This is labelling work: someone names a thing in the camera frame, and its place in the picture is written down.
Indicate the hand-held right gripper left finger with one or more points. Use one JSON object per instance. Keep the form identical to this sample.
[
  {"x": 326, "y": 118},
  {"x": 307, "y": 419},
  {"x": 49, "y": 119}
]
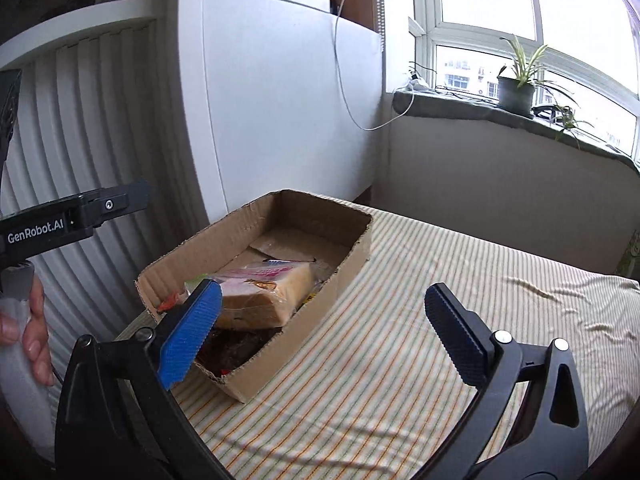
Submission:
[{"x": 192, "y": 332}]

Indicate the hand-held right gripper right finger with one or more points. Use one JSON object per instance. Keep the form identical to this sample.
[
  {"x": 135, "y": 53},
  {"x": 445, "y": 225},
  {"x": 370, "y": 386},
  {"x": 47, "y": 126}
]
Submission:
[{"x": 455, "y": 335}]

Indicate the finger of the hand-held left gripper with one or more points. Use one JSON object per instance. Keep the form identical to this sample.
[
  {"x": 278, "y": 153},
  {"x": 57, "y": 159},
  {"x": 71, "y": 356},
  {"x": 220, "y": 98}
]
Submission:
[{"x": 120, "y": 202}]

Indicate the green leaf-shaped snack packet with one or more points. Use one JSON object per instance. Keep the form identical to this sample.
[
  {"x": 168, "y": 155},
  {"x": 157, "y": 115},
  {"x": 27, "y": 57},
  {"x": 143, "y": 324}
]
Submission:
[{"x": 196, "y": 284}]

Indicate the brown chocolate bar packet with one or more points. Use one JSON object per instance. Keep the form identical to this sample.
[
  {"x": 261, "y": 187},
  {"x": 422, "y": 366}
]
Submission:
[{"x": 240, "y": 350}]

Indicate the sliced bread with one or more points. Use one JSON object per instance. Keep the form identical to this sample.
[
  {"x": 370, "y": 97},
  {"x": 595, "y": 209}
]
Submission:
[{"x": 265, "y": 300}]

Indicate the brown cardboard box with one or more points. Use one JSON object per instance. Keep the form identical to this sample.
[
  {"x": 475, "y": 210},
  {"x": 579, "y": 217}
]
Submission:
[{"x": 310, "y": 330}]

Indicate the person's left hand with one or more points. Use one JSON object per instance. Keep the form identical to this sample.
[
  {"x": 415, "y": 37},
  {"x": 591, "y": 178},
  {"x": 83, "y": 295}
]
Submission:
[{"x": 37, "y": 350}]

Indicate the white ribbed panel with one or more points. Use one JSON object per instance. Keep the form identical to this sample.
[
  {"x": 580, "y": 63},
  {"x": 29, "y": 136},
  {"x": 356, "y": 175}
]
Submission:
[{"x": 100, "y": 135}]

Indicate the dark mesh panel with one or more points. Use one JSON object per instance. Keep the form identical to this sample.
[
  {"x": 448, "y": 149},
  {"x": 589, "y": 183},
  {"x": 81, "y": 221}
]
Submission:
[{"x": 9, "y": 110}]

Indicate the white cabinet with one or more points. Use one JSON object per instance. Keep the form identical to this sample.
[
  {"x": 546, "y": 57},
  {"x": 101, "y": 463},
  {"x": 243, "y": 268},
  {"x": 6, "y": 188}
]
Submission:
[{"x": 280, "y": 110}]

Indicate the green paper bag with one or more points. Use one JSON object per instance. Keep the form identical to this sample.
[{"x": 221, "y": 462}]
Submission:
[{"x": 635, "y": 255}]

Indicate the grey window sill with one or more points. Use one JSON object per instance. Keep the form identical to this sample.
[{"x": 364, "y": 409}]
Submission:
[{"x": 475, "y": 112}]

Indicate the small spider plant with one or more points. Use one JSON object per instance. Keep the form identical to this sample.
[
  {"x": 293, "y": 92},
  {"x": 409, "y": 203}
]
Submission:
[{"x": 570, "y": 120}]

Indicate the potted spider plant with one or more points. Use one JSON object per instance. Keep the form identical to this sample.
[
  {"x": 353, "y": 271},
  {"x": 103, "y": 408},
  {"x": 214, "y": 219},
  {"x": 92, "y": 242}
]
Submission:
[{"x": 515, "y": 95}]

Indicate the white power strip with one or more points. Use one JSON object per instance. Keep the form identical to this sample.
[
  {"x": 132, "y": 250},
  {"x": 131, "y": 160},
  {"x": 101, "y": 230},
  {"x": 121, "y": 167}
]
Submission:
[{"x": 417, "y": 85}]

